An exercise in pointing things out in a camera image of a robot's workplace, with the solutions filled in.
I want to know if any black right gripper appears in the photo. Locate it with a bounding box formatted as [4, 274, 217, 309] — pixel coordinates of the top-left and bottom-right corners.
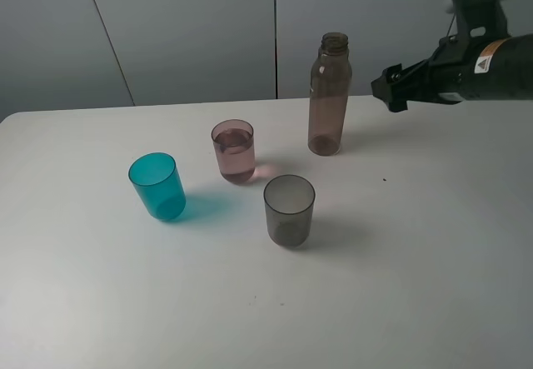
[371, 35, 532, 113]

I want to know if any smoky brown water bottle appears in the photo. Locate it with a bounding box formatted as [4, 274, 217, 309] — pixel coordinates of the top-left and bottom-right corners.
[307, 32, 352, 157]

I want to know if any grey translucent plastic cup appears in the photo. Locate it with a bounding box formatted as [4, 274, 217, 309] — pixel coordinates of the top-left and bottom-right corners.
[263, 174, 316, 248]

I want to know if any pink translucent plastic cup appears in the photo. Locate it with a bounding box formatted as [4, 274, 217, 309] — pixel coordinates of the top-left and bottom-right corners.
[211, 119, 256, 184]

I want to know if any teal plastic cup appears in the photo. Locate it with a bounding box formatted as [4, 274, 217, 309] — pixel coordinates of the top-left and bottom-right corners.
[128, 152, 187, 222]

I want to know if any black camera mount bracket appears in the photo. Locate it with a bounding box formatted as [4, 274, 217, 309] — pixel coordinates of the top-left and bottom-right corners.
[451, 0, 509, 44]

